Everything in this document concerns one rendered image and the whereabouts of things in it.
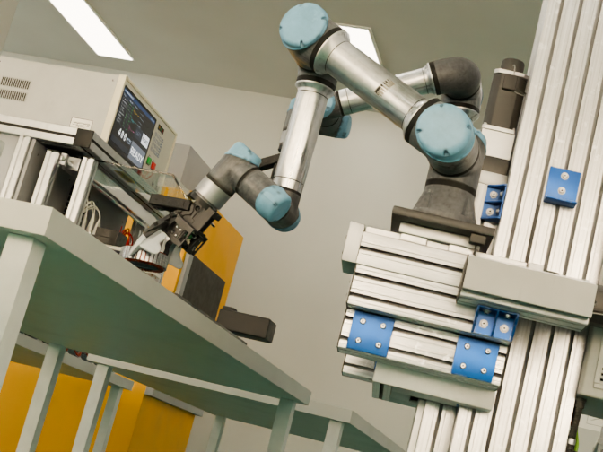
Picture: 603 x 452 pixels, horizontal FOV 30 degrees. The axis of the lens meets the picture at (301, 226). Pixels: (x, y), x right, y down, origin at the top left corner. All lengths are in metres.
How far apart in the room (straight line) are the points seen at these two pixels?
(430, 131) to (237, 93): 6.63
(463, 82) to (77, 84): 1.05
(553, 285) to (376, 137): 6.32
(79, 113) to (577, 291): 1.38
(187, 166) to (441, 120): 4.82
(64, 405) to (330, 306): 2.41
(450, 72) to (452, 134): 0.79
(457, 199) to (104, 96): 1.01
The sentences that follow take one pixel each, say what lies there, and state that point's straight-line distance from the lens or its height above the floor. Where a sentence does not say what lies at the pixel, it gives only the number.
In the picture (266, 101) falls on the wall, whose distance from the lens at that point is 8.88.
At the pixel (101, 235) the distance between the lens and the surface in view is 2.92.
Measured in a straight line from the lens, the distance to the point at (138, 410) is 6.54.
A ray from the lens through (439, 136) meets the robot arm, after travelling 2.38.
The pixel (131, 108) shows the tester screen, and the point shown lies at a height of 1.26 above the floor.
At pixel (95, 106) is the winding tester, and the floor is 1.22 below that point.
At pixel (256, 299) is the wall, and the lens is 8.41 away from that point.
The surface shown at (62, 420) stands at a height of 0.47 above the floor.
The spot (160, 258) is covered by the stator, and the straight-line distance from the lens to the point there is 2.55.
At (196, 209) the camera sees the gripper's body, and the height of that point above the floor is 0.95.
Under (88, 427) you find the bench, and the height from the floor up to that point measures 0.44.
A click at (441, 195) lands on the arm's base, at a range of 2.49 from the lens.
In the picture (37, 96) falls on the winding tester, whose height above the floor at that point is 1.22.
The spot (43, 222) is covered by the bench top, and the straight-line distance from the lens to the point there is 1.90.
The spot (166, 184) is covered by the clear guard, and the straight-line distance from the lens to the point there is 2.88.
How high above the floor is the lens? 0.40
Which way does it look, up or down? 13 degrees up
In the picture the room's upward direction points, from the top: 15 degrees clockwise
